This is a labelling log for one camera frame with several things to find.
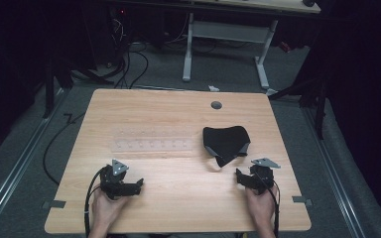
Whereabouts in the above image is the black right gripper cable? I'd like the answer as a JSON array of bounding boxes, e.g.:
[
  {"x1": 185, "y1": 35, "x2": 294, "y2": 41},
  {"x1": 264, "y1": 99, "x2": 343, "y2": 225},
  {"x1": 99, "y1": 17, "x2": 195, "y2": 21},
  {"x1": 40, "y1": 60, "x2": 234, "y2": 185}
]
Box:
[{"x1": 253, "y1": 172, "x2": 282, "y2": 238}]

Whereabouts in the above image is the white-framed wooden desk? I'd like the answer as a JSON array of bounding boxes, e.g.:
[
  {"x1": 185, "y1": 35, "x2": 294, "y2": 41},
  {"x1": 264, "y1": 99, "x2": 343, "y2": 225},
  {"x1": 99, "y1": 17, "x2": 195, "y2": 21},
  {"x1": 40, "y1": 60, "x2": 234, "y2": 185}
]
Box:
[{"x1": 112, "y1": 0, "x2": 321, "y2": 91}]

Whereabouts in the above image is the person's right hand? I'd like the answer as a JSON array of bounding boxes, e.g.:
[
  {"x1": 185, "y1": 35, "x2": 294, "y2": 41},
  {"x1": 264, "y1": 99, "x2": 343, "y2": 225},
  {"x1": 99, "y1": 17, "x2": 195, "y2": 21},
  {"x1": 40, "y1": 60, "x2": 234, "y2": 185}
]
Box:
[{"x1": 244, "y1": 185, "x2": 279, "y2": 230}]

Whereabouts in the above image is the metal floor rail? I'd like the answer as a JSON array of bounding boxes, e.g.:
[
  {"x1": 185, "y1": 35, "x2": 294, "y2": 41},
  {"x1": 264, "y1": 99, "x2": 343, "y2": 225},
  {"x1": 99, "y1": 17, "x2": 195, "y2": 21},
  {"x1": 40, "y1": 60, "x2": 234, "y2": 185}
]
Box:
[
  {"x1": 0, "y1": 86, "x2": 67, "y2": 232},
  {"x1": 302, "y1": 105, "x2": 368, "y2": 238}
]

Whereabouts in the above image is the long black floor cable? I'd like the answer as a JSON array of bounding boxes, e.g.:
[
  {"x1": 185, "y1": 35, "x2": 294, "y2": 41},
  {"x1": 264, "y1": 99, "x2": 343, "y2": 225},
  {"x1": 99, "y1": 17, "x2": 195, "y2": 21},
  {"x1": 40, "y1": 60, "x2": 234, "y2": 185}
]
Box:
[{"x1": 42, "y1": 112, "x2": 87, "y2": 186}]

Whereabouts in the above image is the grey tape strip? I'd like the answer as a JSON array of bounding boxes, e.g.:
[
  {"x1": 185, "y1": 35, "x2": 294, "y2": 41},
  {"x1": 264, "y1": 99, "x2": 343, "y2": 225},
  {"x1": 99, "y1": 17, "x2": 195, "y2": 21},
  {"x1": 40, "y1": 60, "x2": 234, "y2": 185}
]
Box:
[
  {"x1": 41, "y1": 199, "x2": 66, "y2": 210},
  {"x1": 291, "y1": 195, "x2": 314, "y2": 207}
]

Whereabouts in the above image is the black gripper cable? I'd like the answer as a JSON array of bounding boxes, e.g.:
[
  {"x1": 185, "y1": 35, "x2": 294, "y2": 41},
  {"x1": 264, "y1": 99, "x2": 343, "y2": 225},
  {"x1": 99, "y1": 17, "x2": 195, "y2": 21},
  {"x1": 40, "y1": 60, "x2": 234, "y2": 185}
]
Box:
[
  {"x1": 253, "y1": 172, "x2": 282, "y2": 238},
  {"x1": 83, "y1": 166, "x2": 109, "y2": 238}
]

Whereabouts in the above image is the bundle of black floor cables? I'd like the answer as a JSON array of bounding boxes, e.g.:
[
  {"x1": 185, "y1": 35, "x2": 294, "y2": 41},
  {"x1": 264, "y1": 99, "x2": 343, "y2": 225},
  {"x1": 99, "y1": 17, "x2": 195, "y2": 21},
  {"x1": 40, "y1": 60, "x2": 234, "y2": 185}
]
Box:
[{"x1": 72, "y1": 16, "x2": 150, "y2": 90}]

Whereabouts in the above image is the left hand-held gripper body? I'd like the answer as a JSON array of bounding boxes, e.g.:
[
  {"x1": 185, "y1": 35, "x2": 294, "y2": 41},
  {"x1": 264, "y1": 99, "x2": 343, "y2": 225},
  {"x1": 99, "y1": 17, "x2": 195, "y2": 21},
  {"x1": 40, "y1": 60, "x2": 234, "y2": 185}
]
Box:
[{"x1": 98, "y1": 159, "x2": 139, "y2": 201}]

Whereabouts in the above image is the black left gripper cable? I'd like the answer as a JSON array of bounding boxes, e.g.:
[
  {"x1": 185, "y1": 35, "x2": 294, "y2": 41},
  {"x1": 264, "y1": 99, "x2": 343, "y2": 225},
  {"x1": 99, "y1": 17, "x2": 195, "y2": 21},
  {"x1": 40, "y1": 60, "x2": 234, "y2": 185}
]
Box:
[{"x1": 83, "y1": 166, "x2": 109, "y2": 238}]

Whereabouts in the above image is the clear plastic strip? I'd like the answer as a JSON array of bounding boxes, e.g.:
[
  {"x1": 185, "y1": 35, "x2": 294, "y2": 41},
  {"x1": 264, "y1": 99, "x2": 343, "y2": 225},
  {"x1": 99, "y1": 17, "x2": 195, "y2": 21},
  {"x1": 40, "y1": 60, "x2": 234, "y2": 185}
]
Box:
[{"x1": 111, "y1": 126, "x2": 194, "y2": 155}]

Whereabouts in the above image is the black metal stand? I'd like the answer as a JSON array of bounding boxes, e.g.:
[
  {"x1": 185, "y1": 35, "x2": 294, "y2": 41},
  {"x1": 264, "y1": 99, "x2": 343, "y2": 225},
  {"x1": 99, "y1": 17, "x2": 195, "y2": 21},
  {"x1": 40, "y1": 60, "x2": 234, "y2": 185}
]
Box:
[{"x1": 41, "y1": 49, "x2": 75, "y2": 120}]

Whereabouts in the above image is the person's left hand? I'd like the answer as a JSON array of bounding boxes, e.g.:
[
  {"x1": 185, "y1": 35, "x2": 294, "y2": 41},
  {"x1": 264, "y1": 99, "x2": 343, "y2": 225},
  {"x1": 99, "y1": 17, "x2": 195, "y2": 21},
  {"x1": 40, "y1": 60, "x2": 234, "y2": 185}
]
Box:
[{"x1": 91, "y1": 189, "x2": 131, "y2": 230}]

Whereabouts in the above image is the black face mask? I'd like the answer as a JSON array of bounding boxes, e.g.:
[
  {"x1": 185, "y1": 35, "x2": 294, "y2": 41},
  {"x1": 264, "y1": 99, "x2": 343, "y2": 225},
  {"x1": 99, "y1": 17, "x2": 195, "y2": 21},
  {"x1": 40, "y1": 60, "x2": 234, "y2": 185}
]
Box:
[{"x1": 202, "y1": 125, "x2": 252, "y2": 169}]

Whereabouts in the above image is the black tripod stand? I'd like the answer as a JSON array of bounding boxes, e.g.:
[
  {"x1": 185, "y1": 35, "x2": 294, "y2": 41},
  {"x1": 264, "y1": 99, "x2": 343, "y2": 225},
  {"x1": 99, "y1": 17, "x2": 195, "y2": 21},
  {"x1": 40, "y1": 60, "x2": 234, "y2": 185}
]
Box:
[{"x1": 267, "y1": 49, "x2": 331, "y2": 141}]

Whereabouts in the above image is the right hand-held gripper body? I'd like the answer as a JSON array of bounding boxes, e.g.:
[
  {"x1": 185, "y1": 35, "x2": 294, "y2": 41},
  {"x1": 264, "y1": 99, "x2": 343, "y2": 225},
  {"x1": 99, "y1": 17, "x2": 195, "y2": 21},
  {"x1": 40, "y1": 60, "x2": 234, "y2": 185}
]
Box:
[{"x1": 248, "y1": 157, "x2": 282, "y2": 195}]

